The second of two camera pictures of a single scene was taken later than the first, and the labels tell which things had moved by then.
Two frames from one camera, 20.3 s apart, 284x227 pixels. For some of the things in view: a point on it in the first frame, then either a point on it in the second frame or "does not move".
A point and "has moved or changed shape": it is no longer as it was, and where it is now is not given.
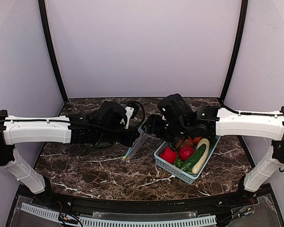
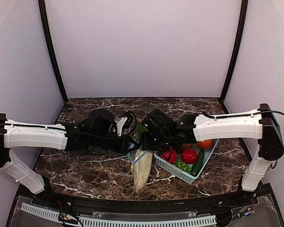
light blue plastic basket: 174,170 does not move
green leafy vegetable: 212,142 has moved or changed shape
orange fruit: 196,140 has moved or changed shape
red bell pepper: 169,155 does not move
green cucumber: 197,155 -> 199,163
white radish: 198,165 -> 142,168
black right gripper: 150,123 -> 146,144
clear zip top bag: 138,143 has moved or changed shape
